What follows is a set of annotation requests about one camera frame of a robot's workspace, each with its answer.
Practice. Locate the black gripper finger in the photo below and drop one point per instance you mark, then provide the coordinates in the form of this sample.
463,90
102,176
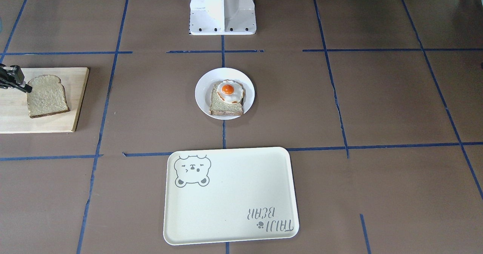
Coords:
25,88

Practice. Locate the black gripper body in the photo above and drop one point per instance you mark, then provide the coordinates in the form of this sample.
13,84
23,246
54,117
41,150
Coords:
10,76

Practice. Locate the bread slice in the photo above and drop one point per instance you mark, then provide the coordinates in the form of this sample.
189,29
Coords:
47,97
219,108

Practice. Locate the white round plate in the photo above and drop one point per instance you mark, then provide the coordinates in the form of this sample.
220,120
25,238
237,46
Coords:
203,89

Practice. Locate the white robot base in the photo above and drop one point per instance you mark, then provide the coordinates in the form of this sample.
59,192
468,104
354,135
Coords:
222,17

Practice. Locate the fried egg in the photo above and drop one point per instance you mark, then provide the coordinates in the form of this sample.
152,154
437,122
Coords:
230,92

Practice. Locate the cream bear serving tray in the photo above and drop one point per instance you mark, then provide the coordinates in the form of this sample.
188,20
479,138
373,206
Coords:
229,195

